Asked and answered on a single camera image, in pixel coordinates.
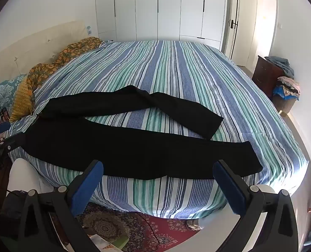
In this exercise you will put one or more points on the striped bed sheet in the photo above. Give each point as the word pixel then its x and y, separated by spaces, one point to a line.
pixel 187 78

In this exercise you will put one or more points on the black pants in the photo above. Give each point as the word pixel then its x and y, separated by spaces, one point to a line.
pixel 134 152

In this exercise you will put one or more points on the white wardrobe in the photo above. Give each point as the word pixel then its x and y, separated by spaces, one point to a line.
pixel 158 8

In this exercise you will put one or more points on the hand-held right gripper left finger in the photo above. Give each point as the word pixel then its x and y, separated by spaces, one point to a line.
pixel 88 189

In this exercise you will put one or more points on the pile of clothes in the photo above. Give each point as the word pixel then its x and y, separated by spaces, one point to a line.
pixel 286 78

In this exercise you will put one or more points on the yellow dotted pillow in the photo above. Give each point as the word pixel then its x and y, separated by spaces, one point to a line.
pixel 22 102

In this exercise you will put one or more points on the red patterned rug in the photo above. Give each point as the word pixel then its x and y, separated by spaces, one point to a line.
pixel 145 231

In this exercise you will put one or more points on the beige padded headboard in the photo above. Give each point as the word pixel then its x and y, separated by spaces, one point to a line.
pixel 32 47

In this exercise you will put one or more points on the teal floral pillow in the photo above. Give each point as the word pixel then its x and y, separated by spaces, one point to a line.
pixel 4 92

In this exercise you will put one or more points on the papers on floor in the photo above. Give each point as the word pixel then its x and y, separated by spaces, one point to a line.
pixel 110 242

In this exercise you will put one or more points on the brown laundry basket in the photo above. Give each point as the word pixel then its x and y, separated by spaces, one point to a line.
pixel 282 105

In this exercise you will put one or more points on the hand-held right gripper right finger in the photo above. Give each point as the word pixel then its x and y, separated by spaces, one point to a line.
pixel 230 189

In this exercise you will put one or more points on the dark wooden dresser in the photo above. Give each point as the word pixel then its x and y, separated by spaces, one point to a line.
pixel 267 73

